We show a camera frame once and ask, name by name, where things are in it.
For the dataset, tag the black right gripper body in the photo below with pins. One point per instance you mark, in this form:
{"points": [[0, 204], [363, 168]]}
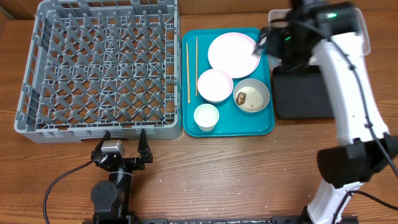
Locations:
{"points": [[268, 37]]}

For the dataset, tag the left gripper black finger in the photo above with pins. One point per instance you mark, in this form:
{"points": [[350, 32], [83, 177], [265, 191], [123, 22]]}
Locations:
{"points": [[106, 137], [144, 149]]}

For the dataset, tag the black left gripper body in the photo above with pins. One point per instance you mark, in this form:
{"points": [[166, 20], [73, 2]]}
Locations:
{"points": [[132, 163]]}

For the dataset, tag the large pink plate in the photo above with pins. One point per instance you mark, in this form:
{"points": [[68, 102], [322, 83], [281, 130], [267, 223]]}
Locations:
{"points": [[232, 53]]}

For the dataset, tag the grey bowl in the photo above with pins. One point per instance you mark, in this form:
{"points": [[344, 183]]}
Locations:
{"points": [[258, 95]]}

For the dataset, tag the white cup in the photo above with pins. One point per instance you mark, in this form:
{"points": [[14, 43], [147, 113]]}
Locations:
{"points": [[206, 117]]}

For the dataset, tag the brown food scrap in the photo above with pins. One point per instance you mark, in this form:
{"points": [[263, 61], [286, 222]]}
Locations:
{"points": [[240, 98]]}

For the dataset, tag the pink bowl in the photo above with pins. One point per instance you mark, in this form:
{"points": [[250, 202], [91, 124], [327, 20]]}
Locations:
{"points": [[215, 85]]}

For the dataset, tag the wooden chopstick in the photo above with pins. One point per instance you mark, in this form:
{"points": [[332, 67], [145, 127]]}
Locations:
{"points": [[196, 66], [188, 74]]}

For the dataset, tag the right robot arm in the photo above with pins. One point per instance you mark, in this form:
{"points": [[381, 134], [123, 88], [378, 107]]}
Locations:
{"points": [[334, 35]]}

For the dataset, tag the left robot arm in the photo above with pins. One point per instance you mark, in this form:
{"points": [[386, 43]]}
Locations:
{"points": [[111, 197]]}

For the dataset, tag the clear plastic waste bin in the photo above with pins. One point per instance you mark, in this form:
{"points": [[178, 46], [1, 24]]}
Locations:
{"points": [[281, 13]]}

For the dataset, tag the black waste tray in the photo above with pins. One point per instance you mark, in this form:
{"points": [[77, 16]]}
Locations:
{"points": [[300, 94]]}

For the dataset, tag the grey plastic dish rack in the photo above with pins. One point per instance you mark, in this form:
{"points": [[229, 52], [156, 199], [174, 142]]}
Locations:
{"points": [[97, 67]]}

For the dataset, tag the teal plastic tray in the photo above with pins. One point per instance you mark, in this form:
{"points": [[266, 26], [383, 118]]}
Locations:
{"points": [[232, 121]]}

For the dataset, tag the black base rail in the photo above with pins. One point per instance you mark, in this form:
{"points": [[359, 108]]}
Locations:
{"points": [[217, 221]]}

